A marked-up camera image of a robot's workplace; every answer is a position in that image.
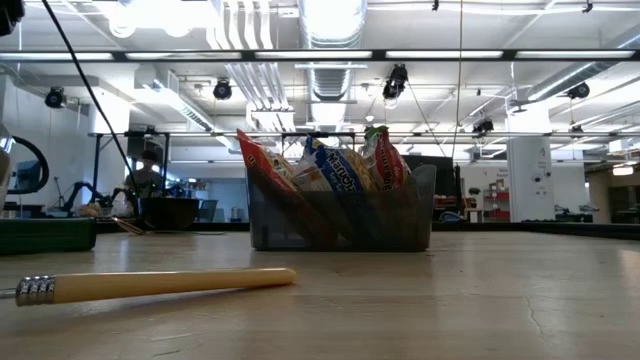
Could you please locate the red background shelf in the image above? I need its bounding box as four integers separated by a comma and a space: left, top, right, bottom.
481, 187, 512, 221

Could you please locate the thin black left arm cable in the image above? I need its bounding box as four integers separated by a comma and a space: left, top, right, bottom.
40, 0, 141, 211

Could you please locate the person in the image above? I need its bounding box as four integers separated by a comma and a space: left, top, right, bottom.
124, 149, 166, 200

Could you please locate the blue lit monitor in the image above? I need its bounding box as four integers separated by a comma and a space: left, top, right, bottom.
14, 159, 41, 191

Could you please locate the green chili shrimp ramen packet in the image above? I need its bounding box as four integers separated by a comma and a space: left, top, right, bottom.
358, 124, 414, 194

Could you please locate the silver ceiling air duct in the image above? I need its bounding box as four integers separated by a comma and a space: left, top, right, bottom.
298, 0, 369, 157

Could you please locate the blue white ramen packet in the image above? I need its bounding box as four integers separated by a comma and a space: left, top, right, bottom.
291, 134, 382, 249

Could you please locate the black monitor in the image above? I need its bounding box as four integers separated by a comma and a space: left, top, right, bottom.
399, 153, 455, 181

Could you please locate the red yellow ramen packet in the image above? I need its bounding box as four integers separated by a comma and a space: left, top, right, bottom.
235, 128, 341, 247

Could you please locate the yellow handled paintbrush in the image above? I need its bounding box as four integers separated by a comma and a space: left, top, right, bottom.
0, 266, 299, 308

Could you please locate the grey translucent plastic bin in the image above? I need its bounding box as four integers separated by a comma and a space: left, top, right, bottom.
246, 163, 437, 253

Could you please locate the green rectangular tin box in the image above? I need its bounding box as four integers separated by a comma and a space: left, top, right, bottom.
0, 217, 98, 255

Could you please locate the dark bowl red inside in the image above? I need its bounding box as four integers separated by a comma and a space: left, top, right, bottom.
138, 196, 200, 232

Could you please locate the black ceiling spotlight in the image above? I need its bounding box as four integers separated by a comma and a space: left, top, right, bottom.
212, 76, 234, 101
43, 85, 68, 110
381, 63, 410, 101
471, 116, 496, 137
566, 80, 592, 101

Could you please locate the orange handled metal utensil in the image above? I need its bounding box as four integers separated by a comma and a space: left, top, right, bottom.
110, 215, 147, 236

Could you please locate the thick black looped cable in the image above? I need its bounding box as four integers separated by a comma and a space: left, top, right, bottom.
7, 134, 51, 196

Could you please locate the black overhead frame bar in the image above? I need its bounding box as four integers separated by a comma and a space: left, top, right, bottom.
0, 48, 640, 63

